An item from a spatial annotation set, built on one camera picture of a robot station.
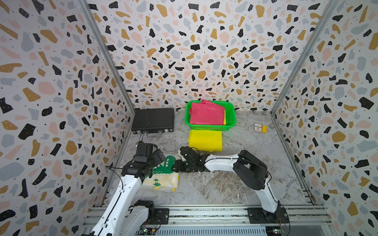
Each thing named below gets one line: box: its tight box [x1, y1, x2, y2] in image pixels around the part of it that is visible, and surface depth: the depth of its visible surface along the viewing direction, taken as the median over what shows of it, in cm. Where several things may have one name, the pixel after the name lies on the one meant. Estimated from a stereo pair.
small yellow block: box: [261, 124, 268, 134], surface depth 113 cm
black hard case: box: [130, 107, 175, 134], surface depth 117 cm
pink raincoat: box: [189, 99, 225, 126], surface depth 114 cm
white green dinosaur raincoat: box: [141, 155, 180, 193], surface depth 85 cm
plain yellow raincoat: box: [188, 129, 223, 152], surface depth 105 cm
